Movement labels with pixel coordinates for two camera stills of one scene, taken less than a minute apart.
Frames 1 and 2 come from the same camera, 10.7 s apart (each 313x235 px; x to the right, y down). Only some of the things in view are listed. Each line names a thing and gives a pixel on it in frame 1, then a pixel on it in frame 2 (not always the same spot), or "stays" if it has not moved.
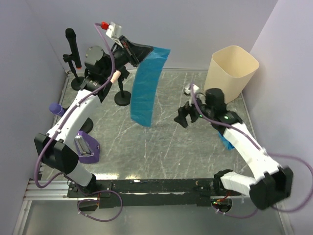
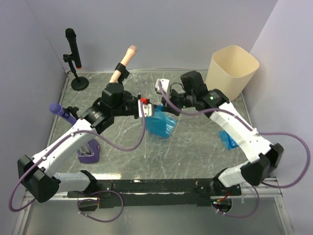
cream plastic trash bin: x=231 y=69 stays
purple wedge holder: x=88 y=148 stays
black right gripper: x=183 y=112 → x=167 y=107
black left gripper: x=135 y=53 → x=136 y=99
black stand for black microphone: x=76 y=83 stays
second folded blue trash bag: x=225 y=143 stays
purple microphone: x=55 y=108 stays
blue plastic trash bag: x=146 y=85 → x=161 y=125
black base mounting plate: x=149 y=192 stays
